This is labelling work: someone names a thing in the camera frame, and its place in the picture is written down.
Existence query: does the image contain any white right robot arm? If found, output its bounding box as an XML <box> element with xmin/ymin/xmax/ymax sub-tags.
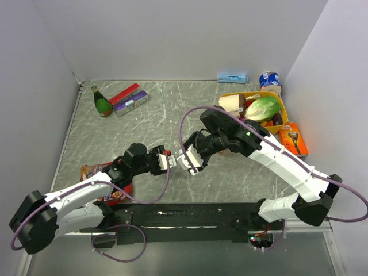
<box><xmin>177</xmin><ymin>106</ymin><xmax>342</xmax><ymax>229</ymax></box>

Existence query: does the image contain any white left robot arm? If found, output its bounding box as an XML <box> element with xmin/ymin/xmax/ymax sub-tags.
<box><xmin>9</xmin><ymin>143</ymin><xmax>177</xmax><ymax>255</ymax></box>

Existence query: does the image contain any green glass bottle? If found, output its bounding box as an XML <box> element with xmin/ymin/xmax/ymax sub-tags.
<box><xmin>91</xmin><ymin>86</ymin><xmax>113</xmax><ymax>117</ymax></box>

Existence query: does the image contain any beige paper roll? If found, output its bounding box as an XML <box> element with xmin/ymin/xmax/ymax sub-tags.
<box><xmin>218</xmin><ymin>94</ymin><xmax>246</xmax><ymax>117</ymax></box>

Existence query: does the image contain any red snack bag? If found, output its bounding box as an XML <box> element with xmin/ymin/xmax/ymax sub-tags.
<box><xmin>80</xmin><ymin>162</ymin><xmax>126</xmax><ymax>206</ymax></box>

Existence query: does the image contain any green cabbage toy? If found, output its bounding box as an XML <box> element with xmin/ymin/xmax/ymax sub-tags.
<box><xmin>244</xmin><ymin>96</ymin><xmax>281</xmax><ymax>122</ymax></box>

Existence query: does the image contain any purple silver box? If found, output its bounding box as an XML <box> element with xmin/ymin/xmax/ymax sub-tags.
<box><xmin>113</xmin><ymin>91</ymin><xmax>149</xmax><ymax>117</ymax></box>

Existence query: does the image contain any yellow plastic basket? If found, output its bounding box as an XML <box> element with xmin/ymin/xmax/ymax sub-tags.
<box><xmin>219</xmin><ymin>91</ymin><xmax>288</xmax><ymax>134</ymax></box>

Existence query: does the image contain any blue tissue pack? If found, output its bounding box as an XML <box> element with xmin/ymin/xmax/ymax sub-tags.
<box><xmin>217</xmin><ymin>74</ymin><xmax>249</xmax><ymax>84</ymax></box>

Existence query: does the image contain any red flat box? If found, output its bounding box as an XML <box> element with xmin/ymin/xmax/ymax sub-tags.
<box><xmin>109</xmin><ymin>83</ymin><xmax>143</xmax><ymax>105</ymax></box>

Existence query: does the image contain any purple eggplant toy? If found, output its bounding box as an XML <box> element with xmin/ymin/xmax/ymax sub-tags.
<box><xmin>272</xmin><ymin>113</ymin><xmax>283</xmax><ymax>126</ymax></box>

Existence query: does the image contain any orange razor package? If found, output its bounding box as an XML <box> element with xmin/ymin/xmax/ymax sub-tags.
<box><xmin>278</xmin><ymin>122</ymin><xmax>308</xmax><ymax>158</ymax></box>

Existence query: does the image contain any blue white can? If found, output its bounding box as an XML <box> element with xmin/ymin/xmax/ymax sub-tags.
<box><xmin>259</xmin><ymin>71</ymin><xmax>282</xmax><ymax>95</ymax></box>

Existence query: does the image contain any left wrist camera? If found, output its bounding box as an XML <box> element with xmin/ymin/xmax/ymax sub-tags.
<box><xmin>158</xmin><ymin>149</ymin><xmax>177</xmax><ymax>171</ymax></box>

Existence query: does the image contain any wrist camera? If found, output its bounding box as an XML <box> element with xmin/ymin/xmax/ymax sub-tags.
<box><xmin>177</xmin><ymin>145</ymin><xmax>204</xmax><ymax>175</ymax></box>
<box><xmin>158</xmin><ymin>149</ymin><xmax>177</xmax><ymax>171</ymax></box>

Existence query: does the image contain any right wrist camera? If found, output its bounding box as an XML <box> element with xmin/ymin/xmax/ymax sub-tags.
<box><xmin>177</xmin><ymin>145</ymin><xmax>204</xmax><ymax>175</ymax></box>

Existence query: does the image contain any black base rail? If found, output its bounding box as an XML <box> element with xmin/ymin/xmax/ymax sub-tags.
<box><xmin>80</xmin><ymin>202</ymin><xmax>319</xmax><ymax>245</ymax></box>

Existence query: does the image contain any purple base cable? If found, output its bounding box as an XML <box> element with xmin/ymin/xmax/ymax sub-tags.
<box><xmin>91</xmin><ymin>224</ymin><xmax>147</xmax><ymax>263</ymax></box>

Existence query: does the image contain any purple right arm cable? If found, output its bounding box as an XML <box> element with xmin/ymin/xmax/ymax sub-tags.
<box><xmin>178</xmin><ymin>105</ymin><xmax>368</xmax><ymax>224</ymax></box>

